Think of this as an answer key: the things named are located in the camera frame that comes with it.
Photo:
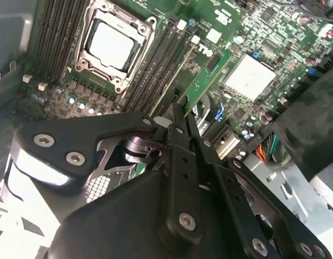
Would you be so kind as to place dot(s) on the green RAM stick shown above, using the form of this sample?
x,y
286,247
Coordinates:
x,y
206,78

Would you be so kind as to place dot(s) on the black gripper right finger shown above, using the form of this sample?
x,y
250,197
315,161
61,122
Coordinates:
x,y
236,189

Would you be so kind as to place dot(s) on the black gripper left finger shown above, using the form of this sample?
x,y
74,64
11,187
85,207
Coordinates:
x,y
61,137

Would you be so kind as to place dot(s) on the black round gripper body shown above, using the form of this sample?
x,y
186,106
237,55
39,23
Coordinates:
x,y
115,224

